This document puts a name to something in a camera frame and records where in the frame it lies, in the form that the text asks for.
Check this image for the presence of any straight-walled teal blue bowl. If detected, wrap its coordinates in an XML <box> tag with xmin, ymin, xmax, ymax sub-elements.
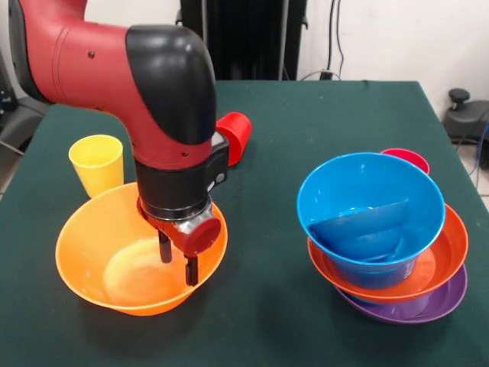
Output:
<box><xmin>332</xmin><ymin>259</ymin><xmax>416</xmax><ymax>290</ymax></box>

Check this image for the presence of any yellow cup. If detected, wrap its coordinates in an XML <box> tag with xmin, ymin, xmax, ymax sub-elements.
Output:
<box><xmin>68</xmin><ymin>134</ymin><xmax>125</xmax><ymax>199</ymax></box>

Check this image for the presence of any large blue bowl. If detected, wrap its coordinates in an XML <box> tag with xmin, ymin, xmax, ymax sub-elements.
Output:
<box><xmin>296</xmin><ymin>151</ymin><xmax>447</xmax><ymax>274</ymax></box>

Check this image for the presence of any shallow purple bowl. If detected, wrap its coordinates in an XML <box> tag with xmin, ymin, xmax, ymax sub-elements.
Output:
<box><xmin>335</xmin><ymin>263</ymin><xmax>468</xmax><ymax>325</ymax></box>

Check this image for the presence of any shallow red-orange bowl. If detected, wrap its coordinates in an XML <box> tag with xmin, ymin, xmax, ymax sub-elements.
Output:
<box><xmin>307</xmin><ymin>203</ymin><xmax>470</xmax><ymax>305</ymax></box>

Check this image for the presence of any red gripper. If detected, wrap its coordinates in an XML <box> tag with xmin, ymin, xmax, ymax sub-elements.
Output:
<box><xmin>137</xmin><ymin>198</ymin><xmax>223</xmax><ymax>287</ymax></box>

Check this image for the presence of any small dark blue bowl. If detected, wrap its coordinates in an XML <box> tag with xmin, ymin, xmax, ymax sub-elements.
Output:
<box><xmin>307</xmin><ymin>196</ymin><xmax>412</xmax><ymax>263</ymax></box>

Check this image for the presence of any black base with knob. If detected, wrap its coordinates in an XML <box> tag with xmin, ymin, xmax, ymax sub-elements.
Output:
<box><xmin>442</xmin><ymin>88</ymin><xmax>489</xmax><ymax>145</ymax></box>

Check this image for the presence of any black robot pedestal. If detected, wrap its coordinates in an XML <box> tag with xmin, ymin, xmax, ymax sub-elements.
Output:
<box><xmin>175</xmin><ymin>0</ymin><xmax>309</xmax><ymax>81</ymax></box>

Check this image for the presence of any black hanging cable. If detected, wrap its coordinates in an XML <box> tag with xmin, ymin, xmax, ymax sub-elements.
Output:
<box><xmin>327</xmin><ymin>0</ymin><xmax>347</xmax><ymax>77</ymax></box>

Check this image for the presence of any dark green tablecloth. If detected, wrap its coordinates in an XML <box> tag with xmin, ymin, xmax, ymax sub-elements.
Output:
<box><xmin>0</xmin><ymin>78</ymin><xmax>489</xmax><ymax>367</ymax></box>

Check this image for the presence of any red cup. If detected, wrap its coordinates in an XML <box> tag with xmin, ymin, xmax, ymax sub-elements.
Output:
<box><xmin>215</xmin><ymin>111</ymin><xmax>254</xmax><ymax>167</ymax></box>

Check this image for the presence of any large orange bowl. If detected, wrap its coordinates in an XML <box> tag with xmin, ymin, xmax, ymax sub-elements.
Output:
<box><xmin>55</xmin><ymin>182</ymin><xmax>229</xmax><ymax>317</ymax></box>

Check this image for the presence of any pink-red cup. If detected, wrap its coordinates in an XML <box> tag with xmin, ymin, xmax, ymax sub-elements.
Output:
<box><xmin>381</xmin><ymin>148</ymin><xmax>431</xmax><ymax>176</ymax></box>

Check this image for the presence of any blue cable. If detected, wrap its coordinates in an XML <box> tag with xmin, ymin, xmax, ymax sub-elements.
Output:
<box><xmin>472</xmin><ymin>124</ymin><xmax>489</xmax><ymax>179</ymax></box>

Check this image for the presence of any black chair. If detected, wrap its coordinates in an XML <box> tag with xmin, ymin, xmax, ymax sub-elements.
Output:
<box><xmin>0</xmin><ymin>95</ymin><xmax>50</xmax><ymax>154</ymax></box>

